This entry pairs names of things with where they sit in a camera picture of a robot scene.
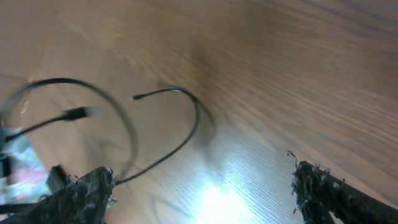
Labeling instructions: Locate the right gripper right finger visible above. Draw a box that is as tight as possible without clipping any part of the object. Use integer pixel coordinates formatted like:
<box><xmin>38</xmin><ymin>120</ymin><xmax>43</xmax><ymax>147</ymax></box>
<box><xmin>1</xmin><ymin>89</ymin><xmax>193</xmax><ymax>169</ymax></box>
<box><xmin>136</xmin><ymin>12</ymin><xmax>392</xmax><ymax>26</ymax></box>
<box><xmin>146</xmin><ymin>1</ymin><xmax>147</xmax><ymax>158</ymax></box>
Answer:
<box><xmin>292</xmin><ymin>161</ymin><xmax>397</xmax><ymax>224</ymax></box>

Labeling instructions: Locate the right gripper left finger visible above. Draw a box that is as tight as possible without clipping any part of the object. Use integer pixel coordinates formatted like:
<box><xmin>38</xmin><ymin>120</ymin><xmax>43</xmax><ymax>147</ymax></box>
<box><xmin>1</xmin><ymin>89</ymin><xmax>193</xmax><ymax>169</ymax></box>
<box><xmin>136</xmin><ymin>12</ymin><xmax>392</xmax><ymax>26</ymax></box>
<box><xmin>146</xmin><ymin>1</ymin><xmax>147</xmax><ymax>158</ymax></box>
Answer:
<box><xmin>1</xmin><ymin>167</ymin><xmax>115</xmax><ymax>224</ymax></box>

